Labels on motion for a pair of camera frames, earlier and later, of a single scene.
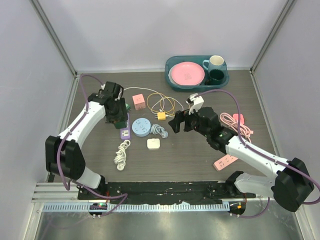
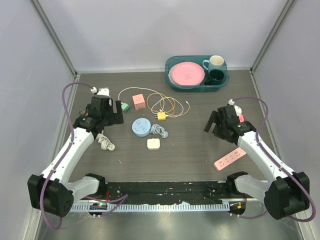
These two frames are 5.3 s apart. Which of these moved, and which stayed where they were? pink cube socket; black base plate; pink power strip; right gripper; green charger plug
Moved: right gripper
Stayed: pink power strip; pink cube socket; black base plate; green charger plug
